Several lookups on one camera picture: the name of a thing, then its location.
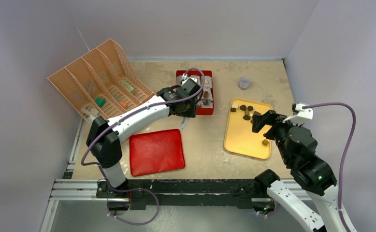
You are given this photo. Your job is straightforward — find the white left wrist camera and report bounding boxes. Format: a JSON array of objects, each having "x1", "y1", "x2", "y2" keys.
[{"x1": 180, "y1": 74, "x2": 200, "y2": 84}]

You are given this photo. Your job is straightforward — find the red chocolate box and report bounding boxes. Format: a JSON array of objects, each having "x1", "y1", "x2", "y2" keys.
[{"x1": 187, "y1": 70, "x2": 215, "y2": 116}]

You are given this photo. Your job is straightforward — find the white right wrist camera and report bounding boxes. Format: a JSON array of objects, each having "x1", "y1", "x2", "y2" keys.
[{"x1": 282, "y1": 102, "x2": 313, "y2": 126}]

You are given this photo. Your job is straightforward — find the orange block in organizer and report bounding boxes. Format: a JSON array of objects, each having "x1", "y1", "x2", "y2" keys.
[{"x1": 119, "y1": 101, "x2": 128, "y2": 109}]

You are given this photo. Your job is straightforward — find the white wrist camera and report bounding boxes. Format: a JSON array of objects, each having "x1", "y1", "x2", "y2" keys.
[
  {"x1": 180, "y1": 74, "x2": 200, "y2": 84},
  {"x1": 282, "y1": 102, "x2": 313, "y2": 126}
]

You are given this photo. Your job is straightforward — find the small clear plastic cup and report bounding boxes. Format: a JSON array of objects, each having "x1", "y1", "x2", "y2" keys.
[{"x1": 238, "y1": 76, "x2": 251, "y2": 90}]

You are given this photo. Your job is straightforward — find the yellow plastic tray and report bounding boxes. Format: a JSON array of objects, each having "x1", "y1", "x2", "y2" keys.
[{"x1": 224, "y1": 98, "x2": 272, "y2": 160}]

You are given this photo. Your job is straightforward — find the peach plastic file organizer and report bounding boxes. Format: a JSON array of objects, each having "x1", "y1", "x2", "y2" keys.
[{"x1": 48, "y1": 39, "x2": 155, "y2": 121}]

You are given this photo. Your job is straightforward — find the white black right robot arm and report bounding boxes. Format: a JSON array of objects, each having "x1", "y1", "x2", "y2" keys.
[{"x1": 252, "y1": 110, "x2": 356, "y2": 232}]

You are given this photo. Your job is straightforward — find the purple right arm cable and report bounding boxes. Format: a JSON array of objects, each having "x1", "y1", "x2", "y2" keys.
[{"x1": 303, "y1": 102, "x2": 357, "y2": 232}]

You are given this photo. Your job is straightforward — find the light green eraser box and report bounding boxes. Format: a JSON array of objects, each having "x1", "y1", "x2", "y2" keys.
[{"x1": 121, "y1": 79, "x2": 135, "y2": 94}]

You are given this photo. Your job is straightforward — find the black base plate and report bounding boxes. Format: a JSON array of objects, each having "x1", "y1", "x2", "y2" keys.
[{"x1": 96, "y1": 179, "x2": 272, "y2": 210}]

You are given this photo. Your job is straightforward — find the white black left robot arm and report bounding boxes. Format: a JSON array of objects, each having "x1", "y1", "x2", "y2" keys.
[{"x1": 86, "y1": 78, "x2": 205, "y2": 198}]

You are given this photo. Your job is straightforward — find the green block in organizer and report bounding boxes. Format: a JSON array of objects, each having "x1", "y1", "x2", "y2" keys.
[{"x1": 95, "y1": 97, "x2": 106, "y2": 108}]

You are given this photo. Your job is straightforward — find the red box lid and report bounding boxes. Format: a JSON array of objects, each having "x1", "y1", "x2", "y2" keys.
[{"x1": 129, "y1": 129, "x2": 186, "y2": 177}]

